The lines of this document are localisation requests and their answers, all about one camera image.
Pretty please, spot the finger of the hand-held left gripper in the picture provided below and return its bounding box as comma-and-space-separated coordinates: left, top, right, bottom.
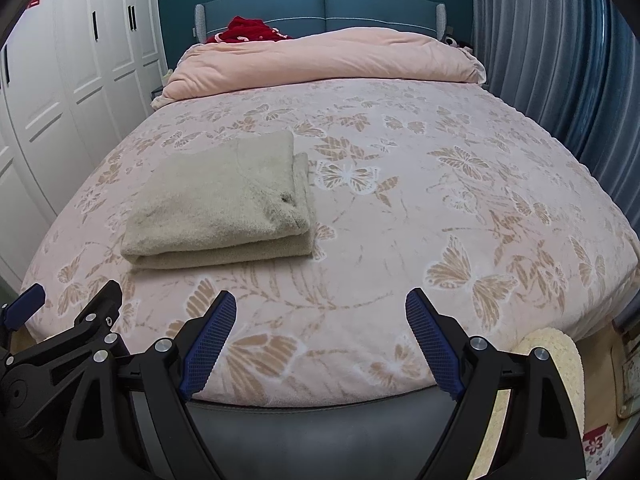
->
62, 280, 132, 358
0, 282, 47, 333

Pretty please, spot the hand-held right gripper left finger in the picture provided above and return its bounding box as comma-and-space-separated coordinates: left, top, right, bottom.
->
59, 290, 238, 480

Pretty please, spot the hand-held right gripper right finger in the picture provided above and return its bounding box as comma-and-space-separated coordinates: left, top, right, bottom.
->
405, 287, 588, 480

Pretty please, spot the beige towel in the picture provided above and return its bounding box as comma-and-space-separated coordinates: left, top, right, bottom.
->
121, 131, 317, 272

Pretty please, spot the round cream cushion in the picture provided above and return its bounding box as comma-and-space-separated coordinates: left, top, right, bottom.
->
515, 327, 586, 441

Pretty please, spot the pink butterfly print blanket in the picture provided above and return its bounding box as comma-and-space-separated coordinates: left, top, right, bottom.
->
20, 80, 640, 408

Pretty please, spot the floral floor mat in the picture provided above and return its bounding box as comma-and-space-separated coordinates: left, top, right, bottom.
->
582, 422, 625, 477

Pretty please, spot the white wardrobe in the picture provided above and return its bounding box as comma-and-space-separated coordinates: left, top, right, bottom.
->
0, 0, 170, 286

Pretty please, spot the pink duvet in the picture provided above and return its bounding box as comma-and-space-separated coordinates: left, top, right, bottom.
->
151, 26, 487, 111

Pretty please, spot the grey-blue curtain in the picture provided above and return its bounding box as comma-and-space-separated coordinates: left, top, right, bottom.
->
470, 0, 640, 211

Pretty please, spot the red cloth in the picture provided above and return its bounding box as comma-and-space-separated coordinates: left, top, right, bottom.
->
216, 16, 296, 45

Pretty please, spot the blue upholstered headboard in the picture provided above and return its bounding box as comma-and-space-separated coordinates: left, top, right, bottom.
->
192, 0, 447, 43

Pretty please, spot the dark grey bed frame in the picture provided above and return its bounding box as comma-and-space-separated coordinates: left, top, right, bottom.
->
187, 387, 463, 480

